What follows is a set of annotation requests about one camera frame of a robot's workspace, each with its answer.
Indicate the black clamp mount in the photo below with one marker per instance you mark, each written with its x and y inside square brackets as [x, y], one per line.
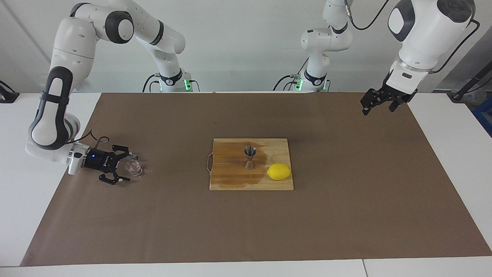
[7, 96]

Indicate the black stand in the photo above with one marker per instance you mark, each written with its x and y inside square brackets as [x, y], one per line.
[467, 86]

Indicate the blue crate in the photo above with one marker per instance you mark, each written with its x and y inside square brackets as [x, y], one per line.
[485, 115]

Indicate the wooden cutting board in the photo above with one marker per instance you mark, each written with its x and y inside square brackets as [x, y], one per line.
[230, 177]

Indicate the small clear glass cup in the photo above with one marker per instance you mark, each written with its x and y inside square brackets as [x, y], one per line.
[134, 168]

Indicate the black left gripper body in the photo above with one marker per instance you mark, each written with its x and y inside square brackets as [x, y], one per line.
[399, 95]

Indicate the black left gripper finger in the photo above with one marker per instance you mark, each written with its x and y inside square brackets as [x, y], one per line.
[372, 98]
[396, 104]

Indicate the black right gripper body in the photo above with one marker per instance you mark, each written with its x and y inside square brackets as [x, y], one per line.
[100, 161]

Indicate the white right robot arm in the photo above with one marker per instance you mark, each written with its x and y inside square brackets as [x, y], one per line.
[73, 42]

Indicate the brown table mat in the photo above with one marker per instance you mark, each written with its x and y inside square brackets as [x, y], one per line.
[246, 223]

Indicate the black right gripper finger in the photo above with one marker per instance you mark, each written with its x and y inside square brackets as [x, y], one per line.
[122, 152]
[112, 179]

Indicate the steel double jigger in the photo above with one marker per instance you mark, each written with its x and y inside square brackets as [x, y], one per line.
[250, 163]

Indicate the yellow lemon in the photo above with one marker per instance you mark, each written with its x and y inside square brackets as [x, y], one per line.
[279, 171]

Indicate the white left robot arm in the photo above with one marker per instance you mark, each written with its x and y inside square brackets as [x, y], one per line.
[426, 34]

